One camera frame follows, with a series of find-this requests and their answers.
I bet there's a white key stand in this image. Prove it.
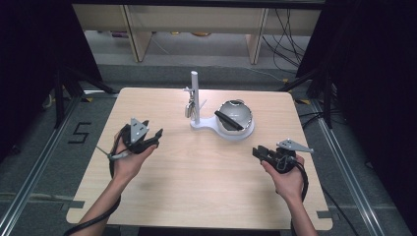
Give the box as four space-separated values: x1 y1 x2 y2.
183 70 256 143

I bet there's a person's right hand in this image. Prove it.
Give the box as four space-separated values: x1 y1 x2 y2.
261 153 307 205

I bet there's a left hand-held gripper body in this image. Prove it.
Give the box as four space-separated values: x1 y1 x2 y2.
117 117 162 155

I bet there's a white floor cable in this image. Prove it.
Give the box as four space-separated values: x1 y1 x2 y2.
209 64 287 83

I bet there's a black metal stand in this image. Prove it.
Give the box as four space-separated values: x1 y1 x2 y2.
277 67 334 130
53 63 120 130

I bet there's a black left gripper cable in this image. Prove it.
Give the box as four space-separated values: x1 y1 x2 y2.
62 124 132 236

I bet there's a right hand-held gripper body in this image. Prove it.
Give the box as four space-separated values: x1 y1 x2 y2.
262 138 315 175

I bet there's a grey cable plug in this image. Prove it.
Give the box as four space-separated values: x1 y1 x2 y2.
95 145 130 161

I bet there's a light wooden cabinet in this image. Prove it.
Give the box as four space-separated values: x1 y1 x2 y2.
72 3 323 65

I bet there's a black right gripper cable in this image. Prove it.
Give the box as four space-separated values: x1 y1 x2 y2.
289 159 311 236

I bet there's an aluminium floor rail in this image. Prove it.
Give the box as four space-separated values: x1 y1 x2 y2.
294 97 388 236
0 89 119 236

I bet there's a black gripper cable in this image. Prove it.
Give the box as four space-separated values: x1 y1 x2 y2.
289 159 311 236
62 124 132 236

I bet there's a glossy white bowl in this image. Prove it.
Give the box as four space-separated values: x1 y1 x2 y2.
215 99 255 136

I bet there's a black curtain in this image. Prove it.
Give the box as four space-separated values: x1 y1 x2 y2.
0 0 103 165
295 0 417 235

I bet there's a person's left hand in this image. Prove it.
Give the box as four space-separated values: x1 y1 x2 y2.
111 131 158 185

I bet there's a bundle of black floor cables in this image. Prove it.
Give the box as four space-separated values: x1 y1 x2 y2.
261 8 313 75

